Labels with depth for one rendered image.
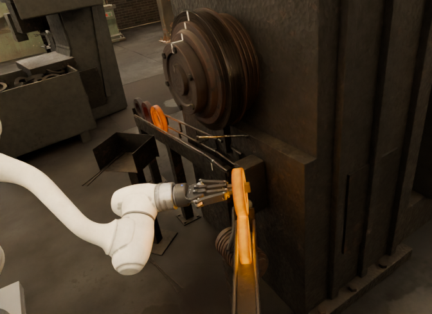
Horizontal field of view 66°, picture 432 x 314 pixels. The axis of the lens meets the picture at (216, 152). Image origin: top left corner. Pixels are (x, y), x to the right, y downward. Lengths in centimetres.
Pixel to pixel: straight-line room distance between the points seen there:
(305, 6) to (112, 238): 84
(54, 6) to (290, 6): 297
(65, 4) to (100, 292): 272
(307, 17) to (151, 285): 156
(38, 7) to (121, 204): 287
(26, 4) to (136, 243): 303
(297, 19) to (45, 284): 195
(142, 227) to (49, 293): 130
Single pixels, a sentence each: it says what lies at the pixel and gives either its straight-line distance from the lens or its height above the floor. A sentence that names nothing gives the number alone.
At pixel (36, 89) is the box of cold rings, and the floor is 68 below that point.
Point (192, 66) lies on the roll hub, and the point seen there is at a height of 119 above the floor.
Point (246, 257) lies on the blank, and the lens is 106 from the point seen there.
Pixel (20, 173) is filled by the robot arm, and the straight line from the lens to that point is 111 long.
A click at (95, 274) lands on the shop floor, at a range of 221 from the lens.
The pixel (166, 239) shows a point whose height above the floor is 1.
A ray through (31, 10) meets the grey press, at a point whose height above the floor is 132.
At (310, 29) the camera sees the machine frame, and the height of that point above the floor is 129.
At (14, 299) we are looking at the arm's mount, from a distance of 172.
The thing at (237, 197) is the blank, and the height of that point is 89.
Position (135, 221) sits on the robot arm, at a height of 87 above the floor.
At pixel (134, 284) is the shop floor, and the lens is 206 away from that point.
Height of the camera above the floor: 149
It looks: 30 degrees down
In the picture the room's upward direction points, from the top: 9 degrees counter-clockwise
